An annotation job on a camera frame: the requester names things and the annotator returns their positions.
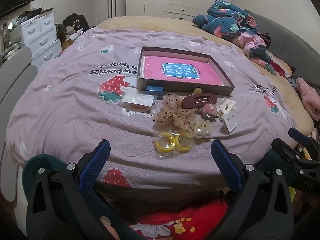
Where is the dark blue floral quilt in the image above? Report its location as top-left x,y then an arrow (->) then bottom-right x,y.
192,0 -> 278,75

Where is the white tag card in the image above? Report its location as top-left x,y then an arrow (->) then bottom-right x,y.
223,115 -> 238,132

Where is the dark green cloth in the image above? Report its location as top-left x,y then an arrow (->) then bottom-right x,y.
22,154 -> 70,205

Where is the pearl earrings packet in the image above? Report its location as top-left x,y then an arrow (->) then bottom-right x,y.
192,120 -> 213,140

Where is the yellow hoop earrings packet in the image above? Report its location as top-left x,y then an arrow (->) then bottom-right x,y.
153,130 -> 198,155

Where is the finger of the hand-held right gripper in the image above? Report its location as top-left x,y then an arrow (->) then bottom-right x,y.
288,127 -> 320,155
271,137 -> 320,171

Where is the red floral clothing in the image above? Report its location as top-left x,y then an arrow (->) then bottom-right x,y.
130,197 -> 229,240

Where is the maroon snap hair clip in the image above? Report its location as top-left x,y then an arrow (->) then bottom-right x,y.
182,93 -> 218,110

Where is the pink fuzzy cloth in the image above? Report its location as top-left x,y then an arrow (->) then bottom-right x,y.
296,77 -> 320,122

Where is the white drawer cabinet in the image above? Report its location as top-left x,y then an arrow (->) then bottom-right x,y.
19,11 -> 62,68

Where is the small blue box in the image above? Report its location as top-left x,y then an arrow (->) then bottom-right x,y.
146,85 -> 163,98

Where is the purple strawberry printed bedsheet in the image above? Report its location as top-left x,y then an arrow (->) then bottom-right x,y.
5,26 -> 298,188

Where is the dark brown cardboard box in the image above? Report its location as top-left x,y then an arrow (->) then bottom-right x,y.
137,46 -> 235,96

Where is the white hair claw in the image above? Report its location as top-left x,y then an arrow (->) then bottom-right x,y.
216,97 -> 238,120

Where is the pink fuzzy monster hair clip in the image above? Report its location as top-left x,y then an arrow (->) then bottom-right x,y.
199,103 -> 217,122

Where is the black bag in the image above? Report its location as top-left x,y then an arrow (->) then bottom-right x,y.
62,12 -> 90,33

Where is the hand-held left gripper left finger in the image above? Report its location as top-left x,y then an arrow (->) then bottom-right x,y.
26,139 -> 130,240

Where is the grey headboard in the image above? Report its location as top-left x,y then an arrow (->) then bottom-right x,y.
246,9 -> 320,88

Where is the clear packet with white card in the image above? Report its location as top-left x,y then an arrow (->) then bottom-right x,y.
122,94 -> 157,110

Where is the beige dotted bow scrunchie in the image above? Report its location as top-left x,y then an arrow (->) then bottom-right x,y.
152,92 -> 200,133

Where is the pink book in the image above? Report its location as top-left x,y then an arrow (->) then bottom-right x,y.
141,56 -> 227,87

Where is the dark clothes pile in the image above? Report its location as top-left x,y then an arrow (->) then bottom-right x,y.
55,24 -> 67,42

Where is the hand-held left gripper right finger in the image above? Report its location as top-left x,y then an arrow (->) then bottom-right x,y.
211,139 -> 294,240

